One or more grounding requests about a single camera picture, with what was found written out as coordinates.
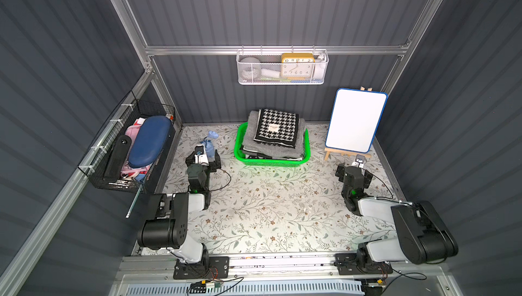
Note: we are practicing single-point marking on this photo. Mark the yellow alarm clock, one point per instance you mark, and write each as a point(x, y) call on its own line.
point(298, 66)

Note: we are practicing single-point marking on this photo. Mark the blue framed whiteboard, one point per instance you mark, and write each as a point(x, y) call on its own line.
point(355, 119)

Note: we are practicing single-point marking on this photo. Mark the light blue small bottle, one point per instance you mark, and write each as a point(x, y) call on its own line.
point(208, 145)

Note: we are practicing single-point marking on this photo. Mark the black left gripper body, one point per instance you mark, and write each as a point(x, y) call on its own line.
point(190, 159)

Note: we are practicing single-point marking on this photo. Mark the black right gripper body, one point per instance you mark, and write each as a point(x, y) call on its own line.
point(342, 171)

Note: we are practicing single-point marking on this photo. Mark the black white houndstooth scarf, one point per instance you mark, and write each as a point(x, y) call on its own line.
point(277, 128)

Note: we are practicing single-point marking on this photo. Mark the black remote handle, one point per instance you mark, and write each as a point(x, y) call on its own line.
point(117, 158)

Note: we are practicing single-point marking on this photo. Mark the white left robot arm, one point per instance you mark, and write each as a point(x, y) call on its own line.
point(167, 224)

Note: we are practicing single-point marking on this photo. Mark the green plastic basket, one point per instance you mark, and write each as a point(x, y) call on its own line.
point(240, 156)

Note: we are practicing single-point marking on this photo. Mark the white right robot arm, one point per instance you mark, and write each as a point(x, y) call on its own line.
point(421, 235)

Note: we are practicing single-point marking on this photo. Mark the white tape roll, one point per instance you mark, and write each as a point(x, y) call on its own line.
point(249, 68)

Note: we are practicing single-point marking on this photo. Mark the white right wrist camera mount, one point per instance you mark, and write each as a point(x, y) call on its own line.
point(359, 161)

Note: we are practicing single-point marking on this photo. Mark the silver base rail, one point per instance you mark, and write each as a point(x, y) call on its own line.
point(159, 269)

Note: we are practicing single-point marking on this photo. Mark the white wire wall basket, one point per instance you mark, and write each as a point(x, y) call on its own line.
point(271, 64)

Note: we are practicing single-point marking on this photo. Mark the pink item in basket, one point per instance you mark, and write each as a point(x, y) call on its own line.
point(127, 172)

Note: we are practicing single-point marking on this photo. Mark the dark grey scarf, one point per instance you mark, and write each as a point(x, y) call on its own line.
point(273, 150)

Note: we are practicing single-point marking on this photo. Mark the grey black checked scarf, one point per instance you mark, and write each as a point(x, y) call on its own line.
point(257, 155)

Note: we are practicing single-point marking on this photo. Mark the black wire side basket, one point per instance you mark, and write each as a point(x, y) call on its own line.
point(94, 165)

